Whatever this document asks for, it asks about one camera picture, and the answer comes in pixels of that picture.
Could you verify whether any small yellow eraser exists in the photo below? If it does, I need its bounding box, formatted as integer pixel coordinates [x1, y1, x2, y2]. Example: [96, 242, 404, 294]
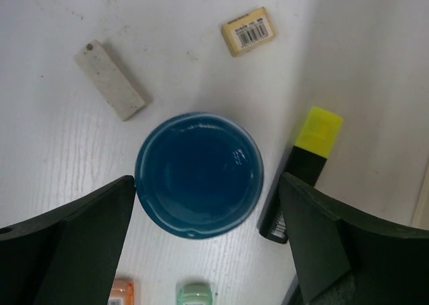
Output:
[221, 7, 276, 57]

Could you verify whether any orange correction tape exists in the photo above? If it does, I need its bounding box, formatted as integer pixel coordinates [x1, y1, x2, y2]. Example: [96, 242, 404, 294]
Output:
[107, 278, 134, 305]

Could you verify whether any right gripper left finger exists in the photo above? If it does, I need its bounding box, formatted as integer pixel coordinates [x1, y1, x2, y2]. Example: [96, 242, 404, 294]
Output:
[1, 176, 135, 304]

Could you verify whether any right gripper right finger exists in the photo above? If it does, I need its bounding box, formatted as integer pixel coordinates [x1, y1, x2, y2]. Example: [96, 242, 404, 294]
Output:
[279, 174, 428, 304]

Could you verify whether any yellow highlighter marker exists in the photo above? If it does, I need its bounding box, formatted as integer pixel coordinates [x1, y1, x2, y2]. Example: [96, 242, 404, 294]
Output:
[259, 107, 343, 244]

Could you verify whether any blue round jar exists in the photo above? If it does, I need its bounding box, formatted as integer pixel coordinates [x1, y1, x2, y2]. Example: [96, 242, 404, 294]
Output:
[134, 112, 264, 240]

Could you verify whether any white rectangular eraser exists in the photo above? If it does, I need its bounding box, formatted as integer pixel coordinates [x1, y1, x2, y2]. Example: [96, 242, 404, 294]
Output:
[74, 40, 146, 121]

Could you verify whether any green correction tape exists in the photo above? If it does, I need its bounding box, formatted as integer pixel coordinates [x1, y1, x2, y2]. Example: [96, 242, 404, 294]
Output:
[176, 282, 213, 305]

